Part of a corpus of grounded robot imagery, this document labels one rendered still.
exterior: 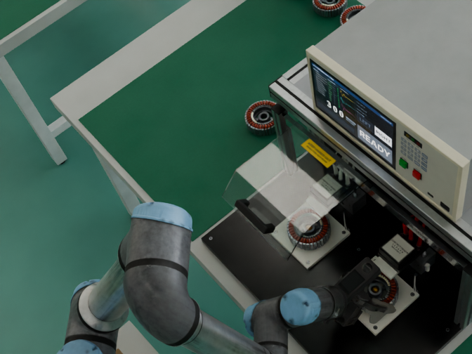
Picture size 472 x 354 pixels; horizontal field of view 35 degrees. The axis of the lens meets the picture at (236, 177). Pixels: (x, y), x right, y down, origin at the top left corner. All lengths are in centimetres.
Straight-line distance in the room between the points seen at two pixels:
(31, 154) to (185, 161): 133
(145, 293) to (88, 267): 171
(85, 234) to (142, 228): 174
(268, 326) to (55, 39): 249
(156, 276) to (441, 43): 77
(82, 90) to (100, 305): 104
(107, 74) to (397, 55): 118
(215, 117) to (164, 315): 107
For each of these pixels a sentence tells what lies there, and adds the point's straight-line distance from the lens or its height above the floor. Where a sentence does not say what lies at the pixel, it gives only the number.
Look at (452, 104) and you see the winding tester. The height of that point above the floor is 132.
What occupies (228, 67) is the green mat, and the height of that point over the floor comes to 75.
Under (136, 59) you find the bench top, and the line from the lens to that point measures 255.
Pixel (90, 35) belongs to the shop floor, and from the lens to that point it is 382.
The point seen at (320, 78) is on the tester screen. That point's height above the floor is 126.
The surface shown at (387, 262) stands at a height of 89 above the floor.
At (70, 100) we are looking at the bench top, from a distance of 252.
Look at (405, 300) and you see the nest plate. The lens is 192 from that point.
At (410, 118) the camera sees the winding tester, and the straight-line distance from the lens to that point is 153.
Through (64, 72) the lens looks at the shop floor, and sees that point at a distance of 370.
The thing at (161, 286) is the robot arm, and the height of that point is 137.
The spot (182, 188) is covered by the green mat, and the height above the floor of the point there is 75.
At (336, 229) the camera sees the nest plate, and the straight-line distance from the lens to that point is 201.
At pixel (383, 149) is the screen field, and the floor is 117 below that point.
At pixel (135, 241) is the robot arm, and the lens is 139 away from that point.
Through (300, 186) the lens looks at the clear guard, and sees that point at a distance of 175.
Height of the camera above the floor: 253
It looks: 55 degrees down
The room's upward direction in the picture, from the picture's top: 17 degrees counter-clockwise
